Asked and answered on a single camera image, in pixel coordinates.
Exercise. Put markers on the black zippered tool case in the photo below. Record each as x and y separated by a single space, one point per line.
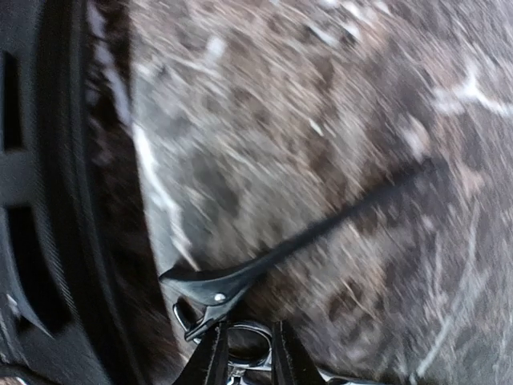
80 303

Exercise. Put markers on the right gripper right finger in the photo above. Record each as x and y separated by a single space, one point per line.
291 363

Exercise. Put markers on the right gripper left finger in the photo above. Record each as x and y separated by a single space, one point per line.
209 362

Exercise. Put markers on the silver straight scissors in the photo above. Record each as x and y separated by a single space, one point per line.
257 356

